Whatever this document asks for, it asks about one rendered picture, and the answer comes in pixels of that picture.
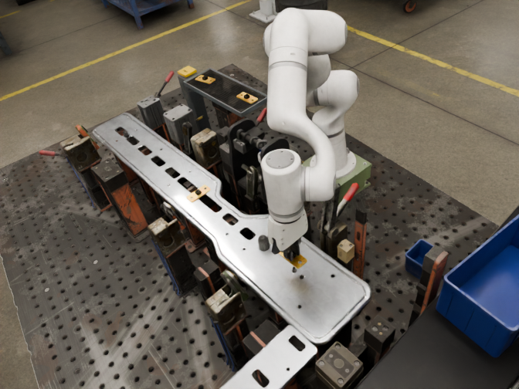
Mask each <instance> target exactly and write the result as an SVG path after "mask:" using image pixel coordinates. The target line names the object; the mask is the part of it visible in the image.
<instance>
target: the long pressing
mask: <svg viewBox="0 0 519 389"><path fill-rule="evenodd" d="M120 127H121V128H123V129H124V130H126V131H127V132H128V134H129V135H130V136H129V137H134V138H135V139H136V140H138V141H139V143H138V144H136V145H132V144H131V143H130V142H128V141H127V138H129V137H124V136H121V135H119V133H118V132H116V131H115V130H116V129H118V128H120ZM92 134H93V135H94V136H95V138H96V139H98V141H99V142H101V143H102V144H103V145H104V146H105V147H106V148H107V149H109V150H110V151H111V152H112V153H113V154H114V155H115V156H117V157H118V158H119V159H120V160H121V161H122V162H123V163H125V164H126V165H127V166H128V167H129V168H130V169H131V170H132V171H133V172H134V173H135V174H136V175H137V176H139V177H140V178H141V179H142V180H143V181H144V182H145V183H147V184H148V185H149V186H150V187H151V188H152V189H153V190H155V191H156V192H157V193H158V194H159V195H160V196H161V197H163V199H164V200H166V202H167V203H169V204H170V205H171V206H172V207H173V208H174V209H175V210H177V211H178V212H179V213H180V214H181V215H182V216H183V217H185V218H186V219H187V220H188V221H189V222H190V223H191V224H193V225H194V226H195V227H196V228H197V229H198V230H199V231H200V232H201V233H202V234H203V235H204V236H205V237H207V238H208V239H209V240H210V241H211V242H212V244H213V246H214V249H215V253H216V255H217V257H218V259H219V260H220V261H221V262H222V263H223V264H224V265H225V266H226V267H227V268H229V269H230V270H231V271H232V272H233V273H234V274H235V275H236V276H237V277H239V278H240V279H241V280H242V281H243V282H244V283H245V284H246V285H247V286H248V287H249V288H250V289H251V290H252V291H253V292H254V293H255V294H256V295H257V296H259V297H260V298H261V299H262V300H263V301H264V302H265V303H266V304H267V305H268V306H270V307H271V308H272V309H273V310H274V311H275V312H276V313H277V314H278V315H280V316H281V317H282V318H283V319H284V320H285V321H286V322H287V323H288V324H290V325H292V326H293V327H295V328H296V329H297V330H298V331H299V332H300V333H301V334H302V335H303V336H305V337H306V338H307V339H308V340H309V341H310V342H311V343H312V344H313V345H316V346H322V345H325V344H327V343H329V342H330V341H331V340H332V339H333V338H334V337H335V336H336V335H337V334H338V333H339V332H340V331H341V330H342V329H343V328H344V327H345V326H346V325H347V324H348V323H349V322H350V321H351V320H352V319H353V318H354V317H355V316H356V315H357V314H358V313H359V312H360V311H361V310H362V309H363V308H364V307H365V306H366V305H367V304H368V303H369V301H370V299H371V288H370V286H369V285H368V284H367V283H366V282H365V281H364V280H362V279H361V278H359V277H358V276H356V275H355V274H354V273H353V272H351V271H350V270H348V269H347V268H345V267H344V266H343V265H342V264H340V263H339V262H337V261H336V260H335V259H333V258H331V257H330V256H329V255H328V254H327V253H325V252H323V251H322V250H321V249H319V248H318V247H317V246H315V245H314V244H313V243H311V242H310V241H308V240H307V239H305V238H304V237H303V236H302V238H301V243H300V244H299V246H300V254H301V255H302V256H303V257H304V258H306V259H307V263H305V264H304V265H303V266H302V267H301V268H299V269H297V268H296V267H295V269H296V272H292V270H293V265H292V264H290V263H289V262H288V261H287V260H286V259H285V258H283V257H282V256H281V255H279V254H276V255H274V254H273V253H272V252H271V251H272V247H273V244H270V242H269V244H270V248H269V249H268V250H266V251H261V250H260V249H259V245H258V238H259V236H260V235H265V236H266V237H267V238H268V219H269V216H270V215H268V214H266V215H245V214H243V213H242V212H241V211H239V210H238V209H237V208H235V207H234V206H233V205H231V204H230V203H228V202H227V201H226V200H225V199H224V198H223V197H222V196H221V194H222V182H221V181H220V180H219V179H218V178H217V177H216V176H215V175H213V174H212V173H210V172H209V171H207V170H206V169H204V167H202V166H201V165H200V164H198V163H196V162H195V161H194V160H192V159H191V158H190V157H189V156H187V155H186V154H184V153H183V152H181V151H180V150H179V149H178V148H177V147H175V146H174V145H172V144H170V143H169V142H168V141H166V140H165V139H164V138H163V137H161V136H160V135H158V134H157V133H155V132H154V131H153V130H152V129H151V128H149V127H147V126H146V125H145V124H143V123H142V122H140V121H139V120H138V119H137V118H135V117H134V116H132V115H131V114H130V113H122V114H121V115H119V116H117V117H115V118H113V119H111V120H109V121H107V122H106V123H103V124H101V125H100V126H98V127H96V128H95V129H94V130H93V132H92ZM143 146H145V147H146V148H147V149H148V150H150V151H151V152H152V153H151V154H149V155H144V154H143V153H141V152H140V151H139V150H138V149H139V148H140V147H143ZM161 149H162V150H161ZM154 157H159V158H160V159H162V160H163V161H164V162H165V164H164V165H162V166H160V167H159V166H157V165H156V164H155V163H154V162H153V161H152V160H151V159H152V158H154ZM170 167H171V168H173V169H174V170H175V171H177V172H178V173H179V174H180V176H178V177H177V178H172V177H171V176H170V175H169V174H167V173H166V172H165V170H167V169H168V168H170ZM189 171H190V172H189ZM181 178H185V179H186V180H188V181H189V182H190V183H192V184H193V185H194V186H196V187H197V189H199V188H200V187H201V186H203V185H204V184H205V185H207V186H208V187H209V188H211V191H209V192H207V193H206V194H204V195H207V196H208V197H209V198H211V199H212V200H213V201H214V202H215V203H216V204H218V205H219V206H220V207H222V210H220V211H219V212H214V211H213V210H212V209H210V208H209V207H208V206H206V205H205V204H204V203H203V202H201V201H200V200H199V199H197V200H196V201H194V202H190V201H189V200H188V199H187V198H186V197H187V196H188V195H190V194H191V192H190V191H188V190H187V189H186V188H184V187H183V186H182V185H181V184H179V183H178V180H179V179H181ZM168 185H170V186H168ZM227 214H230V215H231V216H233V217H234V218H235V219H237V220H238V222H237V223H236V224H235V225H230V224H228V223H227V222H226V221H225V220H223V217H224V216H226V215H227ZM244 228H248V229H249V230H250V231H251V232H253V233H254V234H255V235H256V236H255V237H253V238H252V239H250V240H249V239H247V238H245V237H244V236H243V235H242V234H240V232H241V231H242V230H243V229H244ZM226 233H228V235H226ZM268 240H269V238H268ZM244 248H245V249H246V250H243V249H244ZM301 275H303V276H304V278H303V279H301V278H300V276H301ZM331 275H334V278H332V277H331ZM298 306H301V308H300V309H299V308H298Z"/></svg>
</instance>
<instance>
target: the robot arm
mask: <svg viewBox="0 0 519 389"><path fill-rule="evenodd" d="M347 37H348V27H347V24H346V22H345V21H344V20H343V18H342V17H340V16H339V15H338V14H336V13H334V12H329V11H324V10H303V9H298V8H286V9H284V10H283V11H282V12H280V13H279V14H278V15H277V17H276V18H275V19H274V21H273V23H271V24H270V25H268V26H267V28H266V30H265V32H264V33H263V48H264V51H265V53H266V54H267V56H268V57H269V69H268V91H267V123H268V125H269V127H270V128H271V129H272V130H275V131H277V132H280V133H283V134H289V135H291V136H295V137H298V138H300V139H302V140H304V141H306V142H307V143H308V144H309V145H310V146H311V147H312V148H313V150H314V153H315V155H314V156H313V157H312V159H311V161H310V167H304V166H301V162H300V157H299V155H298V154H297V153H296V152H294V151H292V150H288V149H277V150H274V151H271V152H269V153H268V154H266V155H265V156H264V157H263V159H262V162H261V166H262V171H263V180H264V185H265V190H266V199H267V204H268V209H269V213H270V216H269V219H268V238H269V242H270V244H273V247H272V251H271V252H272V253H273V254H274V255H276V254H278V253H280V252H283V256H284V257H285V258H286V259H289V260H290V261H291V262H292V261H293V251H294V252H295V253H296V255H299V254H300V246H299V244H300V243H301V238H302V236H303V235H304V234H305V233H306V231H307V228H308V224H307V215H306V212H305V210H304V201H328V200H330V199H332V198H333V196H334V193H335V187H336V179H338V178H342V177H345V176H347V175H348V174H350V173H351V172H352V171H353V170H354V168H355V166H356V158H355V156H354V154H353V153H352V152H350V151H349V149H348V148H346V140H345V131H344V114H345V113H346V112H347V110H348V109H349V108H350V107H351V106H352V104H353V103H354V102H355V101H356V99H357V97H358V94H359V89H360V83H359V78H358V77H357V76H356V74H355V73H353V72H352V71H349V70H332V71H331V62H330V59H329V56H328V54H331V53H334V52H337V51H338V50H340V49H341V48H342V47H343V46H344V44H345V43H346V42H347ZM317 106H326V107H324V108H322V109H321V110H318V111H317V112H316V113H315V114H314V115H313V118H312V121H311V120H310V119H309V118H308V116H307V115H306V107H317ZM291 250H292V251H291Z"/></svg>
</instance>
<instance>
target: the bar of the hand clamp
mask: <svg viewBox="0 0 519 389"><path fill-rule="evenodd" d="M340 189H341V185H340V184H339V183H338V184H336V187H335V193H334V196H333V198H332V199H330V200H328V201H323V208H322V216H321V230H320V232H323V231H325V229H324V226H325V225H326V224H327V222H329V226H328V233H327V237H329V233H330V231H331V229H332V228H334V227H335V224H336V218H337V212H338V201H339V195H340ZM329 238H330V237H329Z"/></svg>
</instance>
